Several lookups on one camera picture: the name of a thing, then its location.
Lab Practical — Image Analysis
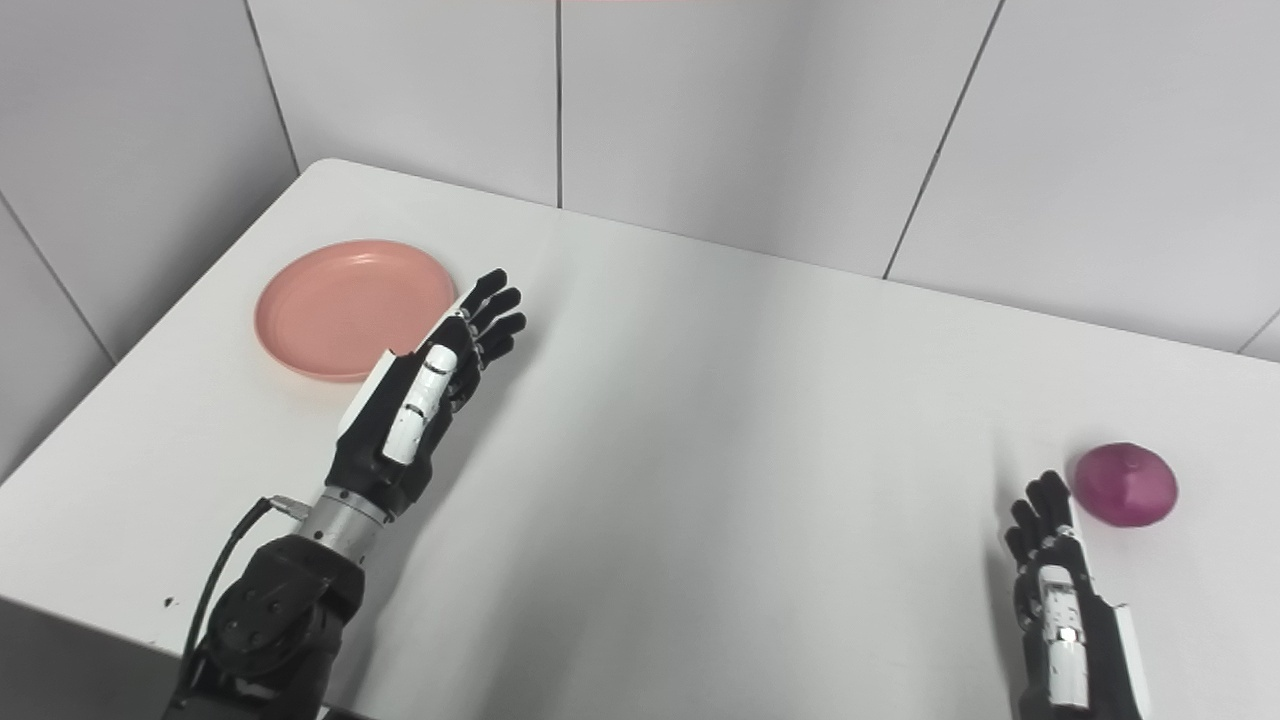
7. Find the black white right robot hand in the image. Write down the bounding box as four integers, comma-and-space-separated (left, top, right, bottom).
1004, 470, 1151, 720

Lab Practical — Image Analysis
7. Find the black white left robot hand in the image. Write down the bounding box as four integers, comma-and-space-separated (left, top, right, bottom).
325, 268, 527, 516

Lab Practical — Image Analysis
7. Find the pink round plate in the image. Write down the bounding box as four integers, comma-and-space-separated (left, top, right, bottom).
254, 239, 458, 384

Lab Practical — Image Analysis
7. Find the purple red onion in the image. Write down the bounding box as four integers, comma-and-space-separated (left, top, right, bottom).
1072, 443, 1179, 528

